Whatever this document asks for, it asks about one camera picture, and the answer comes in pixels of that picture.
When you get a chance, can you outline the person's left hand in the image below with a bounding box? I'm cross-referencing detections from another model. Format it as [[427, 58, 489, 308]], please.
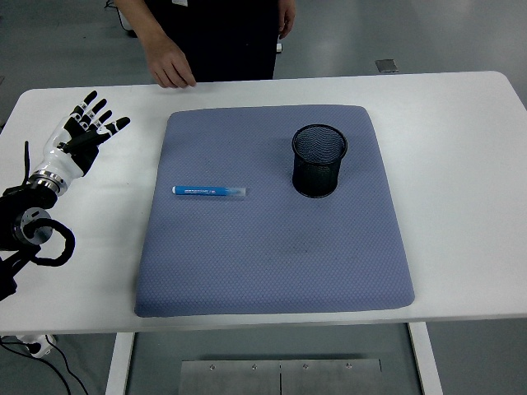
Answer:
[[277, 0, 296, 41]]

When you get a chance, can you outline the person's hand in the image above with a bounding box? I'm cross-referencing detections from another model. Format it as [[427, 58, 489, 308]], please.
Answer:
[[142, 30, 198, 90], [277, 0, 296, 41]]

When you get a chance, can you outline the grey metal plate with screws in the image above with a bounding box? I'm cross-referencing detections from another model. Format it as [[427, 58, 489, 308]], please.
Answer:
[[180, 358, 383, 395]]

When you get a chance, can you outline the white table leg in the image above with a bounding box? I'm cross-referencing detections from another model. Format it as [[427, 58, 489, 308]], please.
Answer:
[[105, 332, 136, 395], [407, 322, 445, 395]]

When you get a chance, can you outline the black mesh pen holder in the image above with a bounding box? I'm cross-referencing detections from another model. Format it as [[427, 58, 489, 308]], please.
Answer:
[[291, 124, 348, 199]]

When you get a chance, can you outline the person's right hand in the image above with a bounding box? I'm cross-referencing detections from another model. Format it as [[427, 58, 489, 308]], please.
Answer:
[[142, 30, 198, 90]]

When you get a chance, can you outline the white power strip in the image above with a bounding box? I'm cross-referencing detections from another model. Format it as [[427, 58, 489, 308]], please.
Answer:
[[16, 333, 58, 358]]

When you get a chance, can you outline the blue marker with clear cap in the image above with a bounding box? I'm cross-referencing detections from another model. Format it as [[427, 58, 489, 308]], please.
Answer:
[[171, 185, 251, 202]]

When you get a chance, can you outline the black floor cable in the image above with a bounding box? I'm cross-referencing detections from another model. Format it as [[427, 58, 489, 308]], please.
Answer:
[[0, 337, 90, 395]]

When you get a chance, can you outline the person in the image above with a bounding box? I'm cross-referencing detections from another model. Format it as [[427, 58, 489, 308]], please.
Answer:
[[113, 0, 289, 81]]

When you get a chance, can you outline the blue-grey quilted mat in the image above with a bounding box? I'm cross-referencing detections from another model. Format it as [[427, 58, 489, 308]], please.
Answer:
[[133, 105, 416, 318]]

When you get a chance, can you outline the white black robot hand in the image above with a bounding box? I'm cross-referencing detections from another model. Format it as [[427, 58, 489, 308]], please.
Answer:
[[33, 90, 132, 183]]

